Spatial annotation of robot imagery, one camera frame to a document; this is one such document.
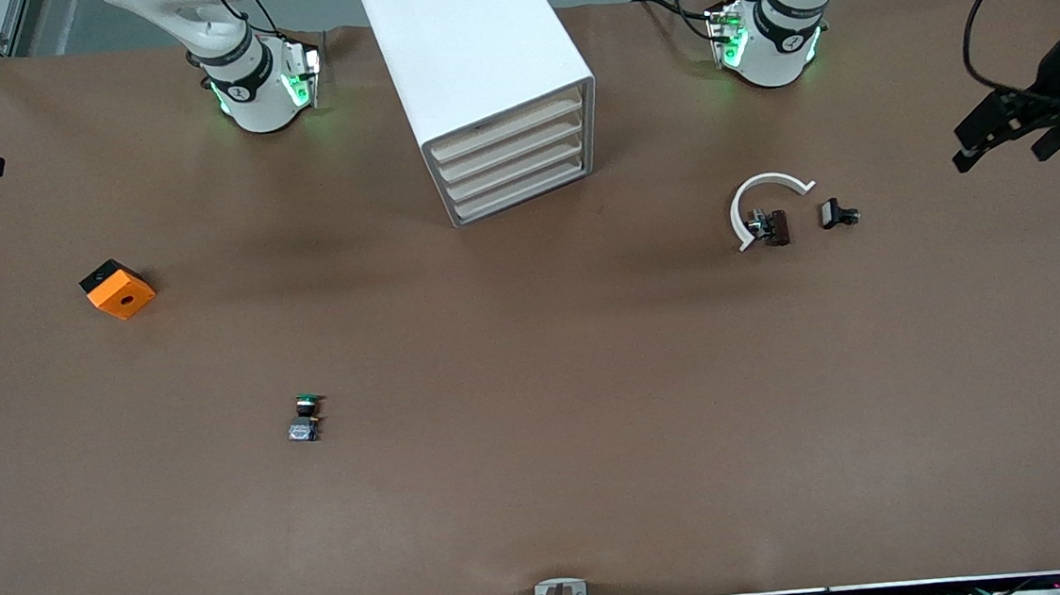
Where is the orange black button box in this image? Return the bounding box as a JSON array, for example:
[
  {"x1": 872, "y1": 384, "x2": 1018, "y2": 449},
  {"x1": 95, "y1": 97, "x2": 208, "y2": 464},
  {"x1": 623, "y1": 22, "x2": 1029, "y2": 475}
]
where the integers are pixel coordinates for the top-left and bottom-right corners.
[{"x1": 77, "y1": 256, "x2": 158, "y2": 324}]

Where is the small black clip component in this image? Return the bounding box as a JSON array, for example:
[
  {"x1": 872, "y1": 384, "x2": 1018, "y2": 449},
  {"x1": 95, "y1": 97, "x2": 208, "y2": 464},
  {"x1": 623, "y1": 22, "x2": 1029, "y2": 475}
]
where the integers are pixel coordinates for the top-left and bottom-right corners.
[{"x1": 819, "y1": 197, "x2": 862, "y2": 231}]

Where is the dark brown terminal block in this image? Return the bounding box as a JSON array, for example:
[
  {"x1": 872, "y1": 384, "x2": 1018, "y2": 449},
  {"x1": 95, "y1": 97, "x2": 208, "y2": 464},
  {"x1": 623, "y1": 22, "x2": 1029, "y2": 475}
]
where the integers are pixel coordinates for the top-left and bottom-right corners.
[{"x1": 745, "y1": 207, "x2": 792, "y2": 250}]

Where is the white curved plastic ring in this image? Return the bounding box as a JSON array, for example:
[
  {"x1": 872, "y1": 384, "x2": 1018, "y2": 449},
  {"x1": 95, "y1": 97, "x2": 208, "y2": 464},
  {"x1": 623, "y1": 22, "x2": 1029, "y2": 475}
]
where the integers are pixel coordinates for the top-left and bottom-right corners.
[{"x1": 727, "y1": 168, "x2": 822, "y2": 254}]

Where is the black base power cable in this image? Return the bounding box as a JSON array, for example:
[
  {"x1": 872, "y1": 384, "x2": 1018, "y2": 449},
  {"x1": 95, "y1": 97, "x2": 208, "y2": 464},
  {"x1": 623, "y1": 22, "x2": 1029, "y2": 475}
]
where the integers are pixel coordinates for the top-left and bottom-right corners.
[{"x1": 635, "y1": 0, "x2": 723, "y2": 49}]

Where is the green push button switch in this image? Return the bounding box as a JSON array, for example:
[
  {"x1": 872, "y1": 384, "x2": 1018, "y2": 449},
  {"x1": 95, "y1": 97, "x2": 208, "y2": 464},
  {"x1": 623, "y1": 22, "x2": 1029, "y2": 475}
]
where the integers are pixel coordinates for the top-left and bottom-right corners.
[{"x1": 284, "y1": 391, "x2": 328, "y2": 444}]

